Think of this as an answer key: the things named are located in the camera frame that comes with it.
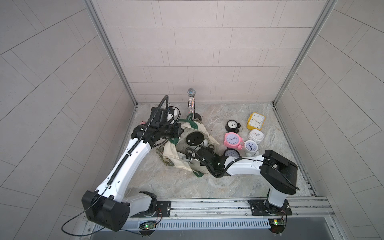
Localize black and white alarm clock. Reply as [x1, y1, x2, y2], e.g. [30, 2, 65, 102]
[224, 148, 241, 158]

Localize canvas bag with green handles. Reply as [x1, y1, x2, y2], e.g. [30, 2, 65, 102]
[157, 119, 221, 178]

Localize pink twin-bell alarm clock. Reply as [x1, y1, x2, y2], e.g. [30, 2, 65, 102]
[224, 132, 244, 150]

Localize white round alarm clock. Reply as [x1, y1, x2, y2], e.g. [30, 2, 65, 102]
[244, 140, 259, 157]

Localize small black alarm clock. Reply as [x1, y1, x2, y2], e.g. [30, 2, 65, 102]
[225, 120, 242, 134]

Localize white square alarm clock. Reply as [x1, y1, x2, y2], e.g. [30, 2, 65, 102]
[248, 129, 265, 144]

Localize yellow square alarm clock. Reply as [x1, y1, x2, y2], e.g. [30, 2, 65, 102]
[247, 112, 266, 131]

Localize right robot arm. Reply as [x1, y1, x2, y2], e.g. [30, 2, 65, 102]
[186, 148, 299, 211]

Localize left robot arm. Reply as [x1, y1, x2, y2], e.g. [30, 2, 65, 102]
[82, 123, 184, 232]

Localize white twin-bell alarm clock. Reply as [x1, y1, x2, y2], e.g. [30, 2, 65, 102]
[186, 132, 209, 147]

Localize rhinestone stand with black base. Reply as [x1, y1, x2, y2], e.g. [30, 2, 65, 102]
[187, 88, 202, 121]

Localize right circuit board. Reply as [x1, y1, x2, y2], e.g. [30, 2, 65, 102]
[268, 218, 286, 234]

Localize left green circuit board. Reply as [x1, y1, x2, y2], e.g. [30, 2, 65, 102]
[139, 221, 157, 231]

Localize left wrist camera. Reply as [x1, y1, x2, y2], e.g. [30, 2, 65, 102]
[149, 106, 181, 126]

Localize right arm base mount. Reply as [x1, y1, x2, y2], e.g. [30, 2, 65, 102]
[248, 199, 292, 216]

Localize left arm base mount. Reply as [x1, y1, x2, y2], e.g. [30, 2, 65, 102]
[130, 201, 172, 218]

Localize aluminium rail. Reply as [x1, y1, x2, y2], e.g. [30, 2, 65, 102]
[80, 196, 335, 223]

